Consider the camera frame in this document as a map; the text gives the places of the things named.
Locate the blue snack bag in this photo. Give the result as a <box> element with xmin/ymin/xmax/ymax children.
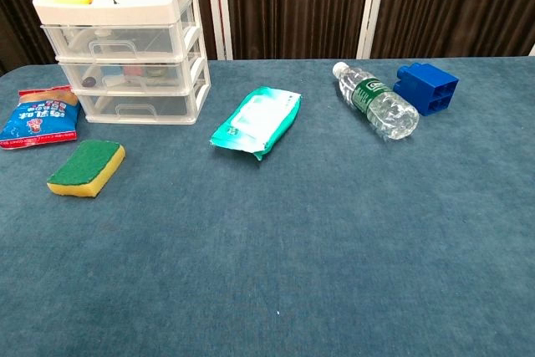
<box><xmin>0</xmin><ymin>84</ymin><xmax>81</xmax><ymax>150</ymax></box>

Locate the blue building block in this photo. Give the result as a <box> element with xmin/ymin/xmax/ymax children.
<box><xmin>392</xmin><ymin>62</ymin><xmax>461</xmax><ymax>117</ymax></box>

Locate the green and yellow sponge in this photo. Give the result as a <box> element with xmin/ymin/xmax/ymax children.
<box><xmin>46</xmin><ymin>139</ymin><xmax>126</xmax><ymax>198</ymax></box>

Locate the teal wet wipes pack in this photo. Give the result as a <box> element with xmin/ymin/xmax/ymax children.
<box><xmin>209</xmin><ymin>86</ymin><xmax>303</xmax><ymax>161</ymax></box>

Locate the clear water bottle green label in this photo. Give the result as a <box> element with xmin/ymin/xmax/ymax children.
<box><xmin>332</xmin><ymin>61</ymin><xmax>420</xmax><ymax>141</ymax></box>

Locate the clear drawer holding small items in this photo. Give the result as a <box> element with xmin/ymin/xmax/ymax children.
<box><xmin>58</xmin><ymin>49</ymin><xmax>202</xmax><ymax>93</ymax></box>

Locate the empty clear drawer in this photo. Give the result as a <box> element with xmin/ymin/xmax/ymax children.
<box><xmin>77</xmin><ymin>80</ymin><xmax>206</xmax><ymax>120</ymax></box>

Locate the blue table cloth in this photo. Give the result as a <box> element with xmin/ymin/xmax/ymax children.
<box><xmin>0</xmin><ymin>55</ymin><xmax>535</xmax><ymax>357</ymax></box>

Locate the white plastic drawer organizer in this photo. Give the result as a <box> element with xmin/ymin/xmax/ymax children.
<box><xmin>32</xmin><ymin>0</ymin><xmax>211</xmax><ymax>126</ymax></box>

